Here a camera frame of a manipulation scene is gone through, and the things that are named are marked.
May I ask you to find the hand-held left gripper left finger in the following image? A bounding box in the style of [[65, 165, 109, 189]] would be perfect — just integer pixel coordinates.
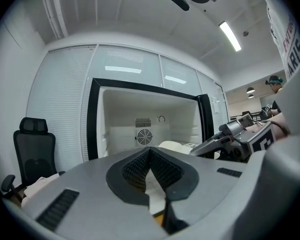
[[22, 146, 169, 240]]

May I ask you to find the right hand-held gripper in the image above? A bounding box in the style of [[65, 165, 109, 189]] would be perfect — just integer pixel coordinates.
[[189, 113, 276, 163]]

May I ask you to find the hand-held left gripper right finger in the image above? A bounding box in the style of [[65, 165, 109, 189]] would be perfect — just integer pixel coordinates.
[[150, 146, 249, 235]]

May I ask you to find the white mini fridge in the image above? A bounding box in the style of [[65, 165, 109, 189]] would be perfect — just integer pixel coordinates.
[[86, 77, 215, 161]]

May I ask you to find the person's right forearm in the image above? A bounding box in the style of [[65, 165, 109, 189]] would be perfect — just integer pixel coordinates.
[[267, 113, 291, 140]]

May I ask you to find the person's right hand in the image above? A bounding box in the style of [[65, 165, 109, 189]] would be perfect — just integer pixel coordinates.
[[246, 123, 264, 134]]

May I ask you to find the paper notice on glass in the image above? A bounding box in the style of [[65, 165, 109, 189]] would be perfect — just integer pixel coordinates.
[[211, 95, 221, 115]]

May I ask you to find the dark wrist band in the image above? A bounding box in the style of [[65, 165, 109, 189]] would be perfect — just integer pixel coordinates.
[[274, 122, 291, 137]]

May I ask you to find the black office chair with headrest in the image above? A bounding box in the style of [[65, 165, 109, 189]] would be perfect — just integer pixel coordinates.
[[1, 117, 66, 200]]

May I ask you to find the long ceiling light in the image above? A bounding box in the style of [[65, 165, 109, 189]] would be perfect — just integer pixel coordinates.
[[218, 20, 242, 53]]

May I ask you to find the person in white shirt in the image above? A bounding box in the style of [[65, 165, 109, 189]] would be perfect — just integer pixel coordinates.
[[261, 0, 300, 137]]

